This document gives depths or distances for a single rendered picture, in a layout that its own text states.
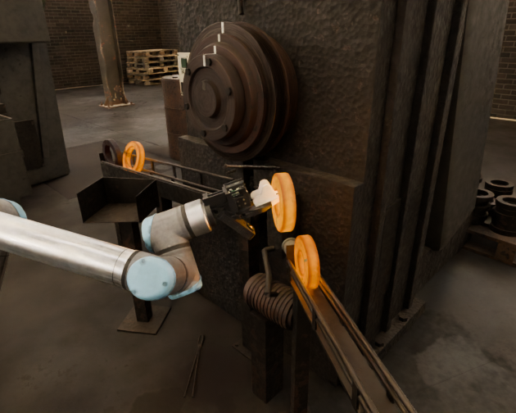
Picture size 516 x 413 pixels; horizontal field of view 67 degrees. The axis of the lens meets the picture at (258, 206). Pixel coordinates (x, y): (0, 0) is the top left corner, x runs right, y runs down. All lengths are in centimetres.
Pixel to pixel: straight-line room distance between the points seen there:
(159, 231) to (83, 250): 18
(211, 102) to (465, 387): 149
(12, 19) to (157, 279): 319
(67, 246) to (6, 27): 298
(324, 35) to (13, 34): 291
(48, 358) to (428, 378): 165
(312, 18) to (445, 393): 148
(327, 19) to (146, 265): 89
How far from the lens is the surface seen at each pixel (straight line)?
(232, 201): 97
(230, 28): 137
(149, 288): 85
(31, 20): 388
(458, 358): 203
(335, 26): 129
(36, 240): 100
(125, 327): 210
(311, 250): 108
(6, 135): 358
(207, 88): 134
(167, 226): 99
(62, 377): 198
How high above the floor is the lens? 132
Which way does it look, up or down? 24 degrees down
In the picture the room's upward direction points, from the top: 1 degrees counter-clockwise
